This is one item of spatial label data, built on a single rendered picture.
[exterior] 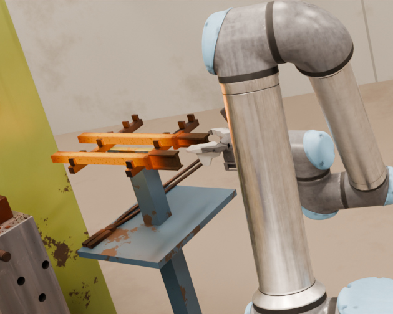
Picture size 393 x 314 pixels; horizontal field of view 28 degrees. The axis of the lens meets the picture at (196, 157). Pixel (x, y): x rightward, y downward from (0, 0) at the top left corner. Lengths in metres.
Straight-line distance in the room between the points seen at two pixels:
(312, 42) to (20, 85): 1.17
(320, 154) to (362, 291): 0.39
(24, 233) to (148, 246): 0.34
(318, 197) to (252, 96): 0.50
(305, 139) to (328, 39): 0.45
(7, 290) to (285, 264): 0.93
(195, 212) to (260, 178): 0.80
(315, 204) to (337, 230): 1.64
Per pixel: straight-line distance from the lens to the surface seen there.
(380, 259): 3.28
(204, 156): 1.99
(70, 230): 2.54
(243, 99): 1.45
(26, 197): 2.42
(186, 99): 5.36
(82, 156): 2.15
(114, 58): 5.40
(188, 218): 2.24
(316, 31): 1.42
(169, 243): 2.14
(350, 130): 1.64
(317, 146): 1.82
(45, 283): 2.28
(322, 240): 3.48
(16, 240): 2.19
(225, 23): 1.45
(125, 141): 2.19
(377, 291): 1.57
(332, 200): 1.88
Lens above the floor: 1.76
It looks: 22 degrees down
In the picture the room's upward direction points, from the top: 16 degrees counter-clockwise
